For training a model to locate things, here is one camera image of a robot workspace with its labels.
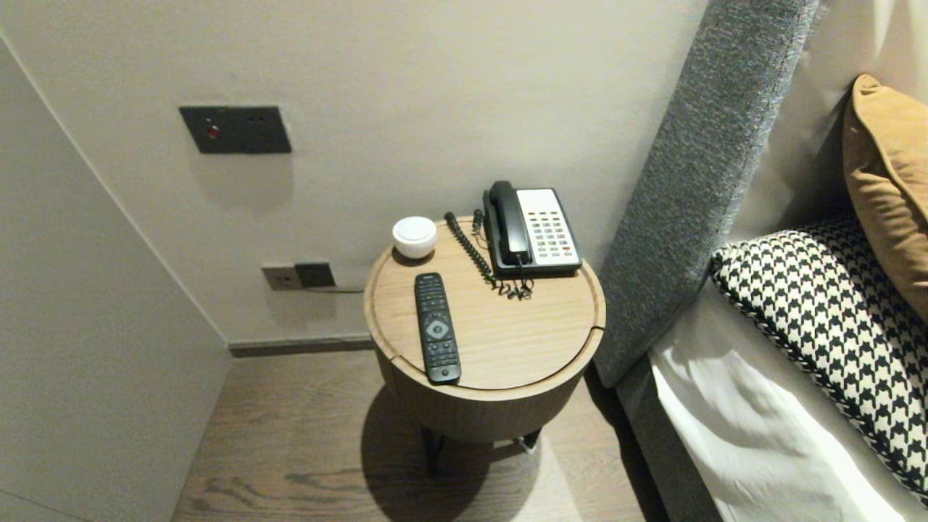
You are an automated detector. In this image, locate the round wooden nightstand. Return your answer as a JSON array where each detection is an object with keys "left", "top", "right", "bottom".
[{"left": 362, "top": 214, "right": 607, "bottom": 472}]

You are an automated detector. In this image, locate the grey upholstered bed frame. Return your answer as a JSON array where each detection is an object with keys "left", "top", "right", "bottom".
[{"left": 616, "top": 355, "right": 726, "bottom": 522}]

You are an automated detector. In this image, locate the black white houndstooth pillow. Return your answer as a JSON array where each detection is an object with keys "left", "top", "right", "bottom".
[{"left": 709, "top": 217, "right": 928, "bottom": 501}]

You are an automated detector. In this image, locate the grey wall baseboard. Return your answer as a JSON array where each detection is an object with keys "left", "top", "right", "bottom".
[{"left": 228, "top": 333, "right": 378, "bottom": 358}]

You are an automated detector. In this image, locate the white bed sheet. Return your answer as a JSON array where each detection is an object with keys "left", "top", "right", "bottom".
[{"left": 649, "top": 279, "right": 928, "bottom": 522}]

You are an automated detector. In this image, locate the black coiled telephone cord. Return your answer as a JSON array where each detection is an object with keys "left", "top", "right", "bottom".
[{"left": 444, "top": 208, "right": 535, "bottom": 301}]

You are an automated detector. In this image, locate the dark wall outlet plate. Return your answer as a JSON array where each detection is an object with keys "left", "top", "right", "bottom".
[{"left": 294, "top": 262, "right": 336, "bottom": 289}]

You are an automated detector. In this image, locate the white round puck device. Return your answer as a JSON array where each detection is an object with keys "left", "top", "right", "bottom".
[{"left": 392, "top": 216, "right": 438, "bottom": 260}]

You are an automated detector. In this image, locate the black and white telephone base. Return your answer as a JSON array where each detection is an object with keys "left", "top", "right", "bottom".
[{"left": 483, "top": 187, "right": 583, "bottom": 278}]

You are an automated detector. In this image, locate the grey upholstered headboard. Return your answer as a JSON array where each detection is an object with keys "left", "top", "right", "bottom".
[{"left": 593, "top": 0, "right": 820, "bottom": 389}]

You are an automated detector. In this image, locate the black TV remote control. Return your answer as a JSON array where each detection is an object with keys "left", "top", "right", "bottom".
[{"left": 414, "top": 273, "right": 462, "bottom": 386}]

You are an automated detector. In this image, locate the beige wall power outlet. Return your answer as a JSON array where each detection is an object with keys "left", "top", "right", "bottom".
[{"left": 262, "top": 265, "right": 303, "bottom": 291}]

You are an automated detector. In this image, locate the mustard brown cushion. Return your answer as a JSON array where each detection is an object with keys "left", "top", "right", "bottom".
[{"left": 842, "top": 74, "right": 928, "bottom": 323}]

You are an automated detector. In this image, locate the black telephone handset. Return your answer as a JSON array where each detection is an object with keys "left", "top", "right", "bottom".
[{"left": 489, "top": 181, "right": 531, "bottom": 266}]

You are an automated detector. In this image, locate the dark wall switch panel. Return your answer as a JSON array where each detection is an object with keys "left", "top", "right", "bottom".
[{"left": 179, "top": 106, "right": 293, "bottom": 154}]

